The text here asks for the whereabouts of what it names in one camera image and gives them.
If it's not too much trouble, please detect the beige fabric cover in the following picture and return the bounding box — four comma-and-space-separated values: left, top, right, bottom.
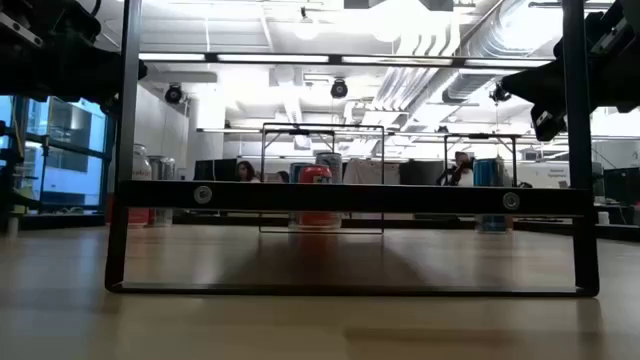
342, 158, 401, 185

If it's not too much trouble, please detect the black aluminium table frame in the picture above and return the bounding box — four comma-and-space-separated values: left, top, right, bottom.
0, 212, 640, 242

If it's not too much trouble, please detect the black ceiling spot lamp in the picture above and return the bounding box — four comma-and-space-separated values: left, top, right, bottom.
329, 78, 350, 100
163, 83, 184, 105

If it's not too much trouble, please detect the red beverage can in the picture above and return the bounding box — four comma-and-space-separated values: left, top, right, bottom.
298, 165, 333, 231

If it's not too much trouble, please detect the black monitor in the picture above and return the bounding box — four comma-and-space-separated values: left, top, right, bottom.
603, 167, 640, 206
193, 158, 239, 182

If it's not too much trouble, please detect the black ceiling lamp cluster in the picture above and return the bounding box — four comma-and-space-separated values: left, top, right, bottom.
488, 82, 512, 105

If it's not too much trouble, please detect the window with dark frame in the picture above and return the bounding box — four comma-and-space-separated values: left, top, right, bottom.
0, 94, 117, 212

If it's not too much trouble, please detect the dark equipment rack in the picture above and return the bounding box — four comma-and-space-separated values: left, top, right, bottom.
0, 119, 44, 236

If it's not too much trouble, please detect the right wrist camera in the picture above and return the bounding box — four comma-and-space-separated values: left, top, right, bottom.
592, 0, 640, 56

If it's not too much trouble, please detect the linear ceiling light bar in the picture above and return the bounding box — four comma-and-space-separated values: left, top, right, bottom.
138, 51, 554, 69

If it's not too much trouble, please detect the white equipment sign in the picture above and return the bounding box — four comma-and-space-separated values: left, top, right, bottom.
517, 162, 571, 190

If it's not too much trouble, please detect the wooden shelf black metal frame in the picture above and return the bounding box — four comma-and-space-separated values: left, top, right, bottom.
103, 0, 601, 300

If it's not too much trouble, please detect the black background rig frame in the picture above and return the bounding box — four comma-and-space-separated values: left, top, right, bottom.
443, 133, 522, 187

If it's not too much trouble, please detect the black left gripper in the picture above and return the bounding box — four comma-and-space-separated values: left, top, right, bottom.
0, 47, 149, 120

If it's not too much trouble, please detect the silver spiral air duct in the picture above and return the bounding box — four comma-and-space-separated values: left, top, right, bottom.
442, 0, 566, 104

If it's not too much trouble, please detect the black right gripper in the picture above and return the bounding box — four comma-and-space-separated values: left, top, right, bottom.
501, 49, 640, 142

